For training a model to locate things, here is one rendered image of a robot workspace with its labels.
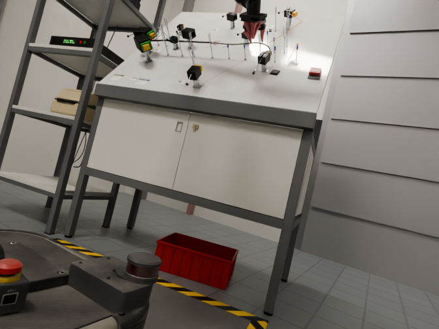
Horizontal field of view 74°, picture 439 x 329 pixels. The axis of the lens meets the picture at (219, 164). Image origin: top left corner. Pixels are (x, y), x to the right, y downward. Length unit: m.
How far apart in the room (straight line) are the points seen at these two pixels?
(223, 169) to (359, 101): 2.10
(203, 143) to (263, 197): 0.38
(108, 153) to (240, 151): 0.74
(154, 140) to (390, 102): 2.31
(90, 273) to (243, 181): 0.86
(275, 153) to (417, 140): 1.97
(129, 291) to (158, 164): 1.00
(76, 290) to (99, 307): 0.07
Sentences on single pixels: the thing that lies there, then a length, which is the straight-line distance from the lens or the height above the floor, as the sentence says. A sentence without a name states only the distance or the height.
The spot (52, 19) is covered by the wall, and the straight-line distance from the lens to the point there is 3.70.
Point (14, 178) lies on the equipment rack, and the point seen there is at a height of 0.23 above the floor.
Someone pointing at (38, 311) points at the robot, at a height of 0.24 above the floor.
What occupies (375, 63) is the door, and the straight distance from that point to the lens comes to 3.35.
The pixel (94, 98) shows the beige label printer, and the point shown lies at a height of 0.81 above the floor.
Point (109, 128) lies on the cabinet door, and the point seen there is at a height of 0.64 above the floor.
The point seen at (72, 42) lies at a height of 1.09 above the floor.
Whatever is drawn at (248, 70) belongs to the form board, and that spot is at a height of 1.09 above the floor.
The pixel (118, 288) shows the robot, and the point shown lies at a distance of 0.59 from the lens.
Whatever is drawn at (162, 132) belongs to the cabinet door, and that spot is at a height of 0.67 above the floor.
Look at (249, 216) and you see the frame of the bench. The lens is 1.32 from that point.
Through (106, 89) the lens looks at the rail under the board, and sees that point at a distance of 1.76.
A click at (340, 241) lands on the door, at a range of 3.05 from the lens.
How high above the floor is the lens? 0.51
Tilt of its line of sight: 3 degrees up
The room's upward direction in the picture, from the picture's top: 13 degrees clockwise
